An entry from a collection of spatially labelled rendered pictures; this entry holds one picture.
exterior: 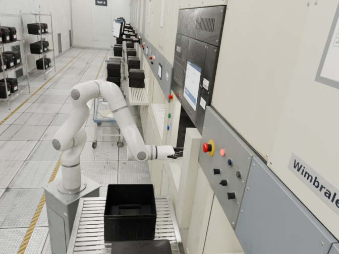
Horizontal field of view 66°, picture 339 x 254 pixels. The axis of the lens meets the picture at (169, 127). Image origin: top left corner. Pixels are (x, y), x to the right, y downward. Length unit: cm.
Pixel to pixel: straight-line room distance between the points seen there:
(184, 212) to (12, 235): 183
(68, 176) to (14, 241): 109
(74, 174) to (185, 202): 81
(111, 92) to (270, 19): 88
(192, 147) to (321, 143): 73
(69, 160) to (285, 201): 141
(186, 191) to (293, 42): 89
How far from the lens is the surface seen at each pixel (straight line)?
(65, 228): 199
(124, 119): 139
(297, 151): 61
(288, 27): 70
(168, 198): 183
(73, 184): 188
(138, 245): 139
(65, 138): 167
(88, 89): 147
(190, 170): 126
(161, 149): 145
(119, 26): 467
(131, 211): 170
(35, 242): 272
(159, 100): 342
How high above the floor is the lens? 188
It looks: 22 degrees down
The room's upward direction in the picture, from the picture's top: 6 degrees clockwise
